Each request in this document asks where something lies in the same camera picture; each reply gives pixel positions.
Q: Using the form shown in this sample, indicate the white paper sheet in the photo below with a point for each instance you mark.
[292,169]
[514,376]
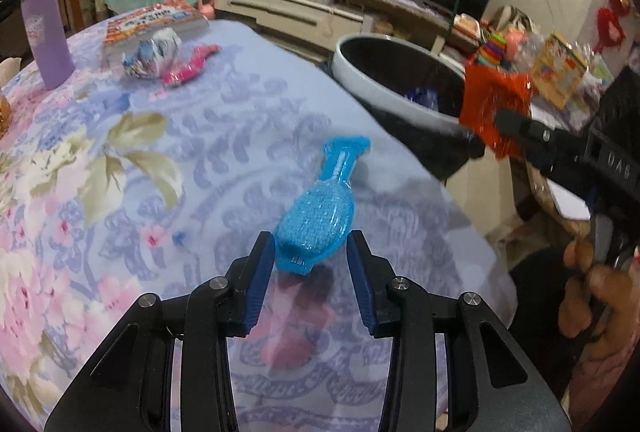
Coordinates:
[572,204]

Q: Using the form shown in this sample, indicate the toy cash register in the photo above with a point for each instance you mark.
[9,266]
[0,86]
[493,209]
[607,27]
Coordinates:
[466,26]

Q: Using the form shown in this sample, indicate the black trash bin white rim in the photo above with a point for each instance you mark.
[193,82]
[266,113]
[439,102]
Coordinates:
[380,62]

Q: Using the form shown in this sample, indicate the pink kettle toy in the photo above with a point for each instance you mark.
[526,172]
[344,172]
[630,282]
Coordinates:
[206,7]

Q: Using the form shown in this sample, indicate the floral tablecloth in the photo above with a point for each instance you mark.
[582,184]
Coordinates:
[150,162]

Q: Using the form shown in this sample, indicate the pink wrapper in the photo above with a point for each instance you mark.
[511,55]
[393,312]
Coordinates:
[187,70]

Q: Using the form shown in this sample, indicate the red wrapper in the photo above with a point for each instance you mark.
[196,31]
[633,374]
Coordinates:
[487,97]

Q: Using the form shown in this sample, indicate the person's right forearm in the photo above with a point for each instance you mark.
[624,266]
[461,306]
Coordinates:
[600,377]

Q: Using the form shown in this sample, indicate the white television stand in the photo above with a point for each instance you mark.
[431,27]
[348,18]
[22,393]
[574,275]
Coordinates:
[280,5]

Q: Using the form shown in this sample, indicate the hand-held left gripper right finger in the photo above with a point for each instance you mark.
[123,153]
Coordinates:
[361,282]

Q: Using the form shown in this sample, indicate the purple bottle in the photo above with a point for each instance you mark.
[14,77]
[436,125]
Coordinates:
[47,37]

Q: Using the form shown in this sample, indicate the colourful children's book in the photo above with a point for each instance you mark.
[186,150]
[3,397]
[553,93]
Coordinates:
[155,15]

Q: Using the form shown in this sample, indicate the orange snack bag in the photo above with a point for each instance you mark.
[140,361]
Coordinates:
[4,115]

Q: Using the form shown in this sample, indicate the person's right hand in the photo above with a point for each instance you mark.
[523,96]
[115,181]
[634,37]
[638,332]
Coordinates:
[600,302]

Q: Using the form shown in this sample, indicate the colourful toy box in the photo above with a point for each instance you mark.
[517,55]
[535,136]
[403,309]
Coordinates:
[560,67]

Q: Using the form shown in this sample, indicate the blue and white wrapper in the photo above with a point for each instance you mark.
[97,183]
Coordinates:
[150,55]

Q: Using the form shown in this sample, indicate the pink cup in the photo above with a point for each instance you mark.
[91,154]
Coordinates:
[515,42]

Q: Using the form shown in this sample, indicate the beige bag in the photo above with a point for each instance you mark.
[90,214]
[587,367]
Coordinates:
[511,18]

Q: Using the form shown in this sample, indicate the beige soft item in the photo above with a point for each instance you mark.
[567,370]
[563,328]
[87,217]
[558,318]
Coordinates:
[10,71]

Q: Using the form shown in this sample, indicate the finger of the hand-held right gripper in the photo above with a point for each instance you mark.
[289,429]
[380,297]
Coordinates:
[555,170]
[540,132]

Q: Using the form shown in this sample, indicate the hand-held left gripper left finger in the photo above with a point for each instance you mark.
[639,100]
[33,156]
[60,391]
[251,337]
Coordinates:
[260,282]

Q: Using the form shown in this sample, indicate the blue blister package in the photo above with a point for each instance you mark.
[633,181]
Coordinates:
[315,222]

